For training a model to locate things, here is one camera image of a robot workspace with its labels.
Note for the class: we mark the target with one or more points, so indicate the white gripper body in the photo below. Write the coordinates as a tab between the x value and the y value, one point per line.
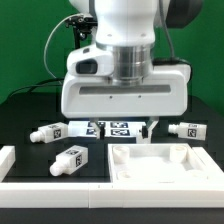
91	91

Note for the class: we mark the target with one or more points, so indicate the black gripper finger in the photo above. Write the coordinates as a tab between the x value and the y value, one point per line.
147	129
99	130

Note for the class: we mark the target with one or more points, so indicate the white square tabletop tray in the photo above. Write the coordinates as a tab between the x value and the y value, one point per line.
160	163

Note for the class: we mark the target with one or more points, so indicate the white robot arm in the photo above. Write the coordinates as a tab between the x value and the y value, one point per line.
115	76

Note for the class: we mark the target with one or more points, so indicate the white fiducial marker sheet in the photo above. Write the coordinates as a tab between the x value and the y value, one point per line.
112	128

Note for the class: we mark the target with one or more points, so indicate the white U-shaped obstacle fence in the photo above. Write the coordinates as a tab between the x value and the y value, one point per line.
193	194

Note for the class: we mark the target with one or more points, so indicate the black camera on stand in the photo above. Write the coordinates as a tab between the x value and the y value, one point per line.
82	26

